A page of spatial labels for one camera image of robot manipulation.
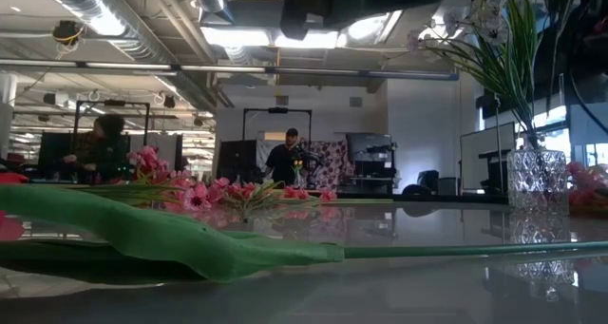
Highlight person with cap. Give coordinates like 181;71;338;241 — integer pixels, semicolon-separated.
262;127;311;187

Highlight black office chair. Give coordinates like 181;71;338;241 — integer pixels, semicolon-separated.
402;169;441;196

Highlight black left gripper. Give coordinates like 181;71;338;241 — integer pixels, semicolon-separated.
276;0;446;41

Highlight large silver ventilation duct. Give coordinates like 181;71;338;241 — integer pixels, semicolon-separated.
32;0;218;111

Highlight black equipment shelf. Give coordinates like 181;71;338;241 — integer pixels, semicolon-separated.
345;132;398;195

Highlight yellow flowers in vase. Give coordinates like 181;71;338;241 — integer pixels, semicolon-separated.
290;158;305;188

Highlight black aluminium table frame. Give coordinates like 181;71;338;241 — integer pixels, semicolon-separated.
332;190;509;204

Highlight silver horizontal pipe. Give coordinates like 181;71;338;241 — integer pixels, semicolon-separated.
0;59;461;82

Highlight seated person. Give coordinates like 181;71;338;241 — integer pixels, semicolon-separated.
61;113;133;185

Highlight clear faceted glass vase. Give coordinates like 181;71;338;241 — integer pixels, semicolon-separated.
505;147;570;217

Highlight black monitor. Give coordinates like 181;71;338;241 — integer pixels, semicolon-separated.
216;139;260;185

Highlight grey bin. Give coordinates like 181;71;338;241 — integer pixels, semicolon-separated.
436;176;458;196

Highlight white board panel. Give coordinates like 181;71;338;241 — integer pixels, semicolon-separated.
459;121;517;192

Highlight pink artificial flower bunch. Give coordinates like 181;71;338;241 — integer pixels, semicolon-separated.
208;176;339;220
567;161;608;217
28;145;215;214

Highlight pink patterned cloth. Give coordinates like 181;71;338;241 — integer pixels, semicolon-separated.
303;140;349;191

